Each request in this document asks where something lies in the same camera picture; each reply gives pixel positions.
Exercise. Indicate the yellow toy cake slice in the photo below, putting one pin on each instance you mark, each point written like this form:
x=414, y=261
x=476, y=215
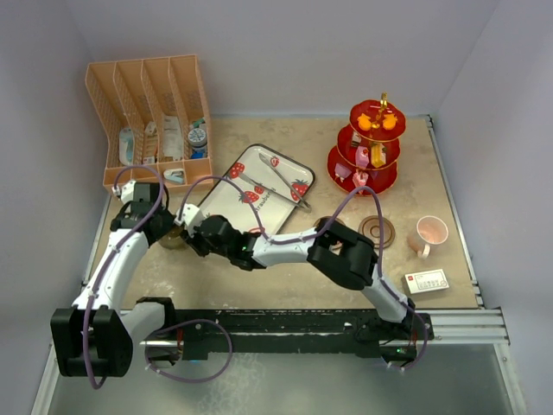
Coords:
x=378, y=155

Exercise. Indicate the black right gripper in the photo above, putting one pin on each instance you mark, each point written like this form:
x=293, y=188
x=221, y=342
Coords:
x=194, y=241

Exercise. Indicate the coral toy cake slice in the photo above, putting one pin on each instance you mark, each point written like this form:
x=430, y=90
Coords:
x=360, y=178

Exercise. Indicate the white strawberry tray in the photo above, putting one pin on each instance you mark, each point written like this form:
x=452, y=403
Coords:
x=236, y=200

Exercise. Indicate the blue white round tin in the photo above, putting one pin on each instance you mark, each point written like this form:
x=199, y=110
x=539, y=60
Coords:
x=197, y=138

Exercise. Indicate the white red card box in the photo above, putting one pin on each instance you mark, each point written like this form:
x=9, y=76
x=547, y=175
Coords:
x=426, y=281

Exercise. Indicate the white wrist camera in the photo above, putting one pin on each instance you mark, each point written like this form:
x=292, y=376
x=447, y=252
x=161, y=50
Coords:
x=125, y=193
x=190, y=216

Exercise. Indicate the pink desk organizer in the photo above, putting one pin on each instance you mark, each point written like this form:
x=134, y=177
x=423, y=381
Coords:
x=155, y=115

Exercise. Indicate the brown coaster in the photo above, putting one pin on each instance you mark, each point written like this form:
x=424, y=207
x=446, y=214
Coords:
x=378, y=230
x=325, y=223

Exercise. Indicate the white sachet packet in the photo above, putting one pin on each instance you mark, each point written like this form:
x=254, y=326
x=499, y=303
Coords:
x=172, y=139

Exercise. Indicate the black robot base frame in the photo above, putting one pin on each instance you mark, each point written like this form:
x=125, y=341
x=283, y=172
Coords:
x=198, y=333

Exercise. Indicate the small boxed packets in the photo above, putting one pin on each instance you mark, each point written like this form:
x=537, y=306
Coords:
x=150, y=143

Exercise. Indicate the clear plastic cup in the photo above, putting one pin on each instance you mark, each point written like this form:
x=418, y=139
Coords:
x=430, y=232

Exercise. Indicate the metal serving tongs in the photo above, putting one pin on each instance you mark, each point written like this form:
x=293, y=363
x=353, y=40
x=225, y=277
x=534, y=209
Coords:
x=270, y=174

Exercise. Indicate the pink toy cake slice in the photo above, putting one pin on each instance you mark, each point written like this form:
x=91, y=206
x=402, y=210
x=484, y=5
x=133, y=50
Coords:
x=362, y=157

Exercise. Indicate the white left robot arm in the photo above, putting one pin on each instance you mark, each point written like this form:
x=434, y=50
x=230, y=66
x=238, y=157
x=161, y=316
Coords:
x=93, y=337

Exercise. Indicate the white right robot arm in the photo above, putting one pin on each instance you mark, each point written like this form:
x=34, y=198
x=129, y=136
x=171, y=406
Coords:
x=341, y=254

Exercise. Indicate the beige ceramic mug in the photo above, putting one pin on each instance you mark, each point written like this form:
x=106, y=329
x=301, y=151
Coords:
x=173, y=240

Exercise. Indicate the red three-tier stand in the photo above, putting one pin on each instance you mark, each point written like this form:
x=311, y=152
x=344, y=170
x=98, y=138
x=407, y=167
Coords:
x=368, y=147

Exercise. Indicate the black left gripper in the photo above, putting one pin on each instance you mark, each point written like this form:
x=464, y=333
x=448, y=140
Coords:
x=167, y=220

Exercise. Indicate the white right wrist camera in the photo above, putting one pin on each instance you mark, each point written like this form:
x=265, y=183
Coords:
x=190, y=216

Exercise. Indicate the blue white pouch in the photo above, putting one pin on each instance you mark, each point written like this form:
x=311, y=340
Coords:
x=126, y=146

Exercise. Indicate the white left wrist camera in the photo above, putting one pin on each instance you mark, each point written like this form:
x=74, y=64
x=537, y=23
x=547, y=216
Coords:
x=125, y=193

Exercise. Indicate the orange fish cake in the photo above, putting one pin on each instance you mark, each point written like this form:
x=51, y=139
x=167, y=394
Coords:
x=389, y=122
x=364, y=122

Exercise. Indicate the purple fuzzy sweet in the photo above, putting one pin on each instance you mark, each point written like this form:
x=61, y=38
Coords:
x=341, y=172

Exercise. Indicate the brown toy cake slice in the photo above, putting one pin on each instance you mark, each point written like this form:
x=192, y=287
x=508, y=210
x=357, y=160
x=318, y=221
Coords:
x=355, y=139

